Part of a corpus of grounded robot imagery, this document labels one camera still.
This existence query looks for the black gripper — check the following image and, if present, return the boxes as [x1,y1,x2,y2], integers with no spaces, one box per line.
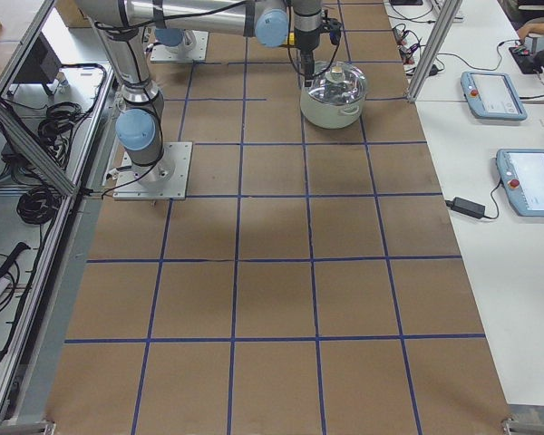
[299,50,315,86]

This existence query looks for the glass pot lid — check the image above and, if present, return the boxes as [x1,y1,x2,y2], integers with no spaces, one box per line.
[304,61,368,106]

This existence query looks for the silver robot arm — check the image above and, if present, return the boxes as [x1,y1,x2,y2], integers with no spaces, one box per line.
[78,1,326,186]

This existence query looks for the person forearm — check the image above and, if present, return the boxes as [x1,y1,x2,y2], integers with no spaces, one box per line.
[517,22,544,41]

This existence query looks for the pale green cooking pot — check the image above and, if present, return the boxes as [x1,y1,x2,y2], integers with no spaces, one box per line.
[300,87,365,129]

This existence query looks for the far teach pendant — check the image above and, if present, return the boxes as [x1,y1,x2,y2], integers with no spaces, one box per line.
[461,72,527,121]

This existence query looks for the teach pendant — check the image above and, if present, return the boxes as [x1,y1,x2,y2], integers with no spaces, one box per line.
[496,149,544,218]
[461,72,527,121]

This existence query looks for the black power adapter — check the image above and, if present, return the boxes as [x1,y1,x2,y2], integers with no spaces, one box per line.
[445,197,485,219]

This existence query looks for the black electronics box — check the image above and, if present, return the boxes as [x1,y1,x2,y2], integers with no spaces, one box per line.
[509,45,544,74]

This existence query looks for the near teach pendant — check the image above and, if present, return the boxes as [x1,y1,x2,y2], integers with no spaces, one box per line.
[496,149,544,218]

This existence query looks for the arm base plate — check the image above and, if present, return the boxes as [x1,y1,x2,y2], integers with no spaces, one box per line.
[151,28,209,63]
[112,141,192,200]

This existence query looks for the aluminium frame post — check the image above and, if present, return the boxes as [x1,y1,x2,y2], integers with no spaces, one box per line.
[406,0,462,103]

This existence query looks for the aluminium side frame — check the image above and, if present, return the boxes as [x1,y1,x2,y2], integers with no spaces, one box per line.
[0,1,114,428]

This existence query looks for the coiled black cables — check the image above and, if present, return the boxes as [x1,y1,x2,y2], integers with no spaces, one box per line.
[16,185,60,227]

